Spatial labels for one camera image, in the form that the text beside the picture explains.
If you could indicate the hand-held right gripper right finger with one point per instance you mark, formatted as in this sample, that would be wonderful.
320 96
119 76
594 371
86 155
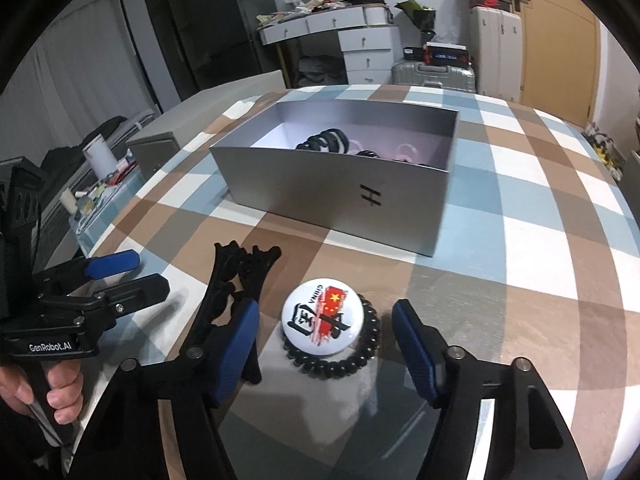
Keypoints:
415 355

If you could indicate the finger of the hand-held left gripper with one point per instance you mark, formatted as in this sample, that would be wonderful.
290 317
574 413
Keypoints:
110 264
140 290

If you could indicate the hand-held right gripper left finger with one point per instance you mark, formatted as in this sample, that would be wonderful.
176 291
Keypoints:
235 355

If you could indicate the white round pin badge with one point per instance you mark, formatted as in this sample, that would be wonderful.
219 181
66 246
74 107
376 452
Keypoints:
305 320

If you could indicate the silver cardboard box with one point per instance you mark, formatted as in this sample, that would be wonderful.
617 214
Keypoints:
325 195

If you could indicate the person's left hand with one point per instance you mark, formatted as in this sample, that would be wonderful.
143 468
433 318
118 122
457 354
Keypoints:
65 390

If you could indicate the small white bottle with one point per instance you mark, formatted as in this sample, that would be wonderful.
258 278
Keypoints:
70 205

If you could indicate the white thermos bottle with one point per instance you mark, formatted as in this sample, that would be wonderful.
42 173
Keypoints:
100 156

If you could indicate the black clothing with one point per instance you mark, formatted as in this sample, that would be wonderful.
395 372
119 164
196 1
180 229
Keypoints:
75 140

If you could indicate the grey ottoman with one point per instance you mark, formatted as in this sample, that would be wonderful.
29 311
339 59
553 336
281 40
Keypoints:
190 115

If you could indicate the white curtain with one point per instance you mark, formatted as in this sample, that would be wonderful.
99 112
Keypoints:
85 70

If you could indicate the checkered tablecloth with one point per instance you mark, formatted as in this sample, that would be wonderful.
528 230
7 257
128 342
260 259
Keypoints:
525 185

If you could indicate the dark wardrobe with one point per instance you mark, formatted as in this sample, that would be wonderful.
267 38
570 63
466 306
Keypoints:
160 35

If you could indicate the dark refrigerator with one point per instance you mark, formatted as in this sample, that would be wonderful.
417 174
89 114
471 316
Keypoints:
225 30

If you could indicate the silver hard suitcase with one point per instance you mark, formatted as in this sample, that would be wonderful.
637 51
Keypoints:
435 77

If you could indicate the pile of shoes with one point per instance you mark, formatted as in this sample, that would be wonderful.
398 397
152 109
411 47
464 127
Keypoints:
605 147

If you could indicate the dark bag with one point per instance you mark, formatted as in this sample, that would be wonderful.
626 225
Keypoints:
320 72

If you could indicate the black and red flat box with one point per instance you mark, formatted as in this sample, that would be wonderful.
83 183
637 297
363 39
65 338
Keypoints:
440 54

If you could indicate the white upright suitcase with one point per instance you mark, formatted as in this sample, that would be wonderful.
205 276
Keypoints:
497 50

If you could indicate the white desk with drawers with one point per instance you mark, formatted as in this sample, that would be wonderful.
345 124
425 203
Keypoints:
365 42

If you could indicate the desk clutter of papers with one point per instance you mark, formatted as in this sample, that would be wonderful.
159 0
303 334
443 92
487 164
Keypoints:
305 7

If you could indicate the black wrapped bouquet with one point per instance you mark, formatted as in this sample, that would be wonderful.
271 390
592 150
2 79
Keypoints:
417 15

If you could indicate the tan wooden door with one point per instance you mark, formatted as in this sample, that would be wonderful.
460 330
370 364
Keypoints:
560 35

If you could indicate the red and black shoe box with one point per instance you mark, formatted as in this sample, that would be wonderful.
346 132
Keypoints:
492 0

